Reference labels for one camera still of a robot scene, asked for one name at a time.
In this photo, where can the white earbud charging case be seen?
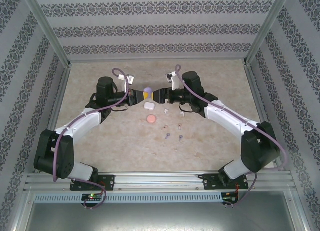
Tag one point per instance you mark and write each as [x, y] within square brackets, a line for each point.
[149, 105]

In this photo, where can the pink earbud charging case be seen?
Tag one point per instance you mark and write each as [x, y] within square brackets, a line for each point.
[151, 119]

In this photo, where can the purple earbud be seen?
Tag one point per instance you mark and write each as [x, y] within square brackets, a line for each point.
[167, 136]
[180, 137]

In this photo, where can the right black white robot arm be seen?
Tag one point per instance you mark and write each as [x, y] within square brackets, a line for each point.
[225, 116]

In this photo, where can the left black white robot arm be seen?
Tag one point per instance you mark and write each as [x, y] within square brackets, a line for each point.
[82, 121]

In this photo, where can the grey metal panel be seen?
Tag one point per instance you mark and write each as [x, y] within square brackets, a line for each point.
[160, 218]

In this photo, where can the grey wall base strip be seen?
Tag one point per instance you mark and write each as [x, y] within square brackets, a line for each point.
[157, 61]

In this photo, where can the aluminium side rail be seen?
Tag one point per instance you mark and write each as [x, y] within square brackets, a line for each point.
[253, 91]
[60, 116]

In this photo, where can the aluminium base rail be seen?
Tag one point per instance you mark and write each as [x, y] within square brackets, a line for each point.
[155, 181]

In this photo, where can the aluminium corner post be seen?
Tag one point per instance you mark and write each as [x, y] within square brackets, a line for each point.
[267, 28]
[47, 28]

